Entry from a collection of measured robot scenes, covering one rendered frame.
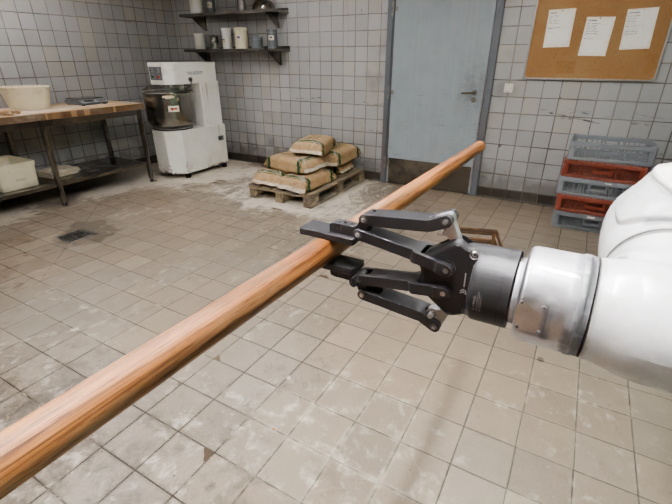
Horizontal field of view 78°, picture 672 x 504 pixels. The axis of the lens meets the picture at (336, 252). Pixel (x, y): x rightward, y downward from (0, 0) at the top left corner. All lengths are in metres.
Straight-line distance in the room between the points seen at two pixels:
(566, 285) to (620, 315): 0.04
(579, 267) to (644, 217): 0.12
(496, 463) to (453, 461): 0.16
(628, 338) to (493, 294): 0.10
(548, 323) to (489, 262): 0.07
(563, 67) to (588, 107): 0.43
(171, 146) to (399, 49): 2.85
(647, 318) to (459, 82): 4.40
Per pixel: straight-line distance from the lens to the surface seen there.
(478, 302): 0.40
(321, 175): 4.34
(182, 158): 5.51
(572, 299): 0.38
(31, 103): 5.18
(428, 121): 4.82
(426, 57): 4.81
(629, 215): 0.50
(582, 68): 4.57
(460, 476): 1.77
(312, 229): 0.47
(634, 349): 0.39
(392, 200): 0.62
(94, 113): 5.12
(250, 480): 1.73
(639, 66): 4.58
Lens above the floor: 1.38
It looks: 25 degrees down
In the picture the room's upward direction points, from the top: straight up
